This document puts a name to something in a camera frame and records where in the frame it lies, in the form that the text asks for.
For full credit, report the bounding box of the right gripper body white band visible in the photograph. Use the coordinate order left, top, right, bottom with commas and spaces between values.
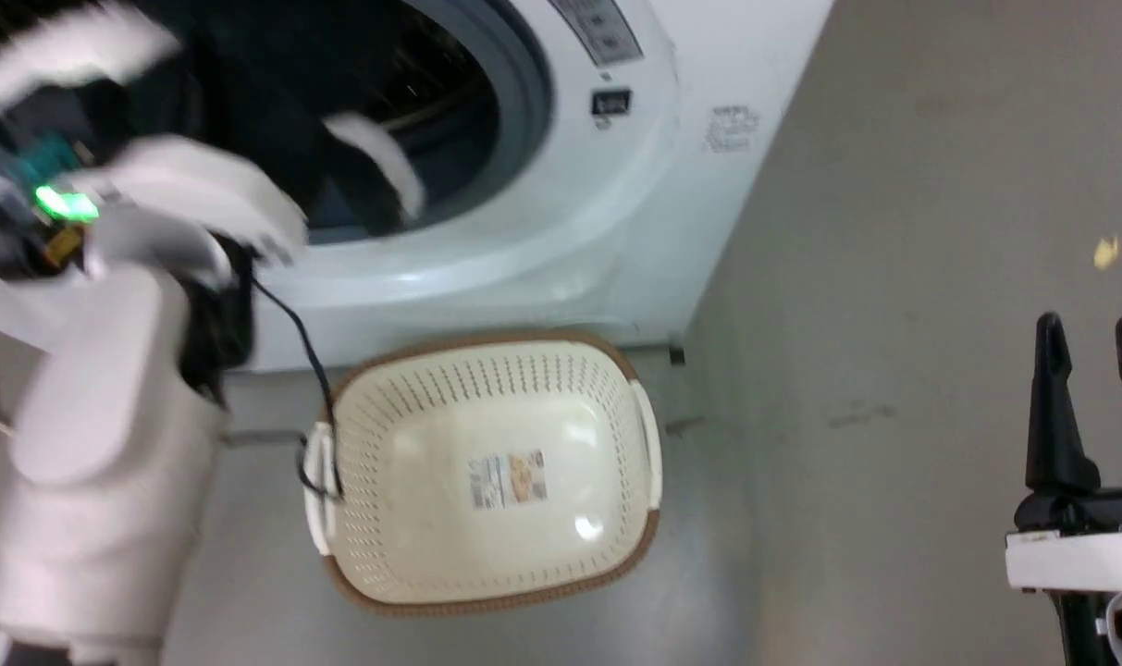
1004, 487, 1122, 595

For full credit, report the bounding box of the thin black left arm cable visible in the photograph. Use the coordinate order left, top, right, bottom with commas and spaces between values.
250, 276, 345, 501

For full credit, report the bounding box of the cream plastic laundry basket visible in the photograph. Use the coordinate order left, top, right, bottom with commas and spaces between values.
302, 330, 664, 618

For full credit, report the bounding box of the printed basket label sticker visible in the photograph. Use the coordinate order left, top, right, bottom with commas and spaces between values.
469, 450, 550, 511

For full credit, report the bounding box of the white front-load washing machine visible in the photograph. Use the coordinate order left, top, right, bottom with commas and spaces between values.
0, 0, 836, 373

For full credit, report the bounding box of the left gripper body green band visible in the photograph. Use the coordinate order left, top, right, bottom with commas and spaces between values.
0, 131, 105, 280

